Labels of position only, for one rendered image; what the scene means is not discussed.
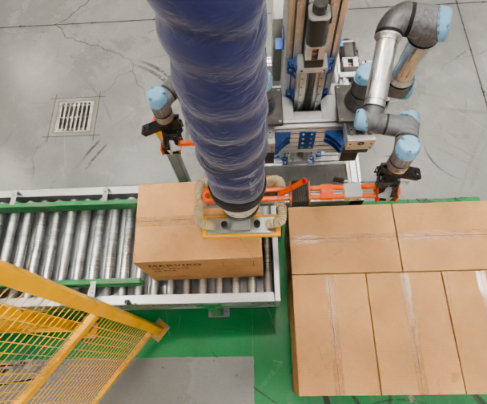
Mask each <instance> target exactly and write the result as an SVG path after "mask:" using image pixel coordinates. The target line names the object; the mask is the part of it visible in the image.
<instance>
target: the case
mask: <svg viewBox="0 0 487 404"><path fill-rule="evenodd" d="M195 185H196V182H182V183H166V184H140V185H139V193H138V203H137V213H136V223H135V242H134V252H133V263H134V264H135V265H136V266H138V267H139V268H140V269H142V270H143V271H144V272H145V273H146V274H147V275H149V276H150V277H151V278H153V279H154V280H155V281H165V280H185V279H204V278H224V277H262V276H263V275H264V267H263V250H262V237H248V238H219V239H202V229H201V228H199V227H197V226H196V224H195V221H194V210H195V209H194V208H195V206H196V203H198V202H199V201H197V200H196V198H195ZM203 216H226V215H225V214H224V213H223V210H222V208H205V209H204V210H203Z"/></svg>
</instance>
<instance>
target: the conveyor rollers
mask: <svg viewBox="0 0 487 404"><path fill-rule="evenodd" d="M91 211H92V210H84V211H83V214H82V220H81V225H80V230H79V236H78V246H77V251H76V257H75V262H74V272H73V277H72V280H74V279H82V276H83V266H84V260H85V255H86V249H87V238H88V232H89V227H90V221H91ZM120 211H121V209H112V212H111V224H110V231H109V237H108V245H107V257H106V264H105V270H104V277H103V279H106V278H113V274H114V267H115V254H116V246H117V239H118V231H119V218H120ZM62 212H63V211H61V212H54V214H53V219H52V223H51V227H50V235H49V240H48V245H47V249H46V257H45V262H44V266H43V271H42V277H45V278H46V279H49V280H51V276H52V271H53V266H54V258H55V253H56V248H57V243H58V235H59V230H60V225H61V220H62ZM19 215H20V212H15V213H11V214H10V219H9V222H8V226H7V230H6V236H5V240H4V243H3V247H2V253H1V257H0V260H3V261H6V262H8V263H9V262H10V255H11V252H12V248H13V244H14V237H15V233H16V229H17V226H18V219H19ZM5 216H6V214H5V213H0V237H1V233H2V227H3V224H4V220H5ZM76 216H77V211H68V214H67V219H66V228H65V233H64V238H63V243H62V251H61V256H60V262H59V267H58V276H57V280H66V276H67V271H68V266H69V260H70V251H71V246H72V240H73V235H74V227H75V221H76ZM105 216H106V210H98V211H97V216H96V222H95V233H94V239H93V245H92V251H91V262H90V268H89V273H88V279H97V278H98V271H99V260H100V253H101V248H102V241H103V229H104V223H105ZM33 217H34V212H25V215H24V218H23V222H22V229H21V233H20V237H19V241H18V248H17V252H16V256H15V260H14V265H16V266H18V267H19V268H22V269H23V265H24V260H25V256H26V249H27V245H28V241H29V237H30V230H31V225H32V221H33ZM47 217H48V212H39V214H38V222H37V226H36V230H35V234H34V242H33V246H32V250H31V254H30V262H29V266H28V270H27V271H30V272H32V273H35V274H37V271H38V263H39V259H40V255H41V250H42V242H43V238H44V233H45V229H46V222H47ZM134 220H135V208H132V209H127V214H126V222H125V229H124V237H123V250H122V258H121V266H120V274H119V278H128V277H129V268H130V260H131V245H132V237H133V228H134ZM262 242H263V267H264V292H265V293H270V292H273V281H272V243H271V237H262ZM144 273H145V272H144V271H143V270H142V269H140V268H139V267H138V266H136V270H135V278H137V277H139V278H141V279H142V280H144ZM202 293H207V278H204V279H199V292H198V294H202ZM215 293H223V278H215ZM231 293H240V277H231ZM248 293H256V277H248ZM168 294H175V280H167V286H166V295H168ZM182 294H191V279H185V280H183V287H182ZM126 295H127V286H122V287H118V295H117V296H126ZM150 295H159V281H155V280H154V279H153V278H151V286H150Z"/></svg>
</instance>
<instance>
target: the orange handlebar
mask: <svg viewBox="0 0 487 404"><path fill-rule="evenodd" d="M180 146H181V147H187V146H195V145H194V144H193V142H192V140H180ZM375 187H376V185H375V184H362V185H361V189H375ZM285 188H286V187H269V188H266V191H265V192H279V191H281V190H283V189H285ZM310 189H311V191H320V194H319V195H311V198H312V200H334V199H345V198H344V194H333V190H344V185H343V184H342V185H332V184H321V185H317V186H310ZM206 195H211V194H210V192H209V189H206V190H204V191H203V192H202V193H201V200H202V201H203V202H204V203H215V201H214V200H213V199H212V198H207V197H206ZM362 198H376V192H370V193H362ZM285 200H290V196H264V197H263V199H262V200H261V201H285Z"/></svg>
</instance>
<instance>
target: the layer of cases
mask: <svg viewBox="0 0 487 404"><path fill-rule="evenodd" d="M285 237H286V252H287V266H288V287H289V289H288V294H289V308H290V322H291V337H292V364H293V379H294V392H295V393H296V394H298V395H299V396H371V395H446V394H487V200H484V201H461V202H436V203H413V204H392V205H391V204H366V205H342V206H318V207H294V208H288V213H287V220H286V226H285Z"/></svg>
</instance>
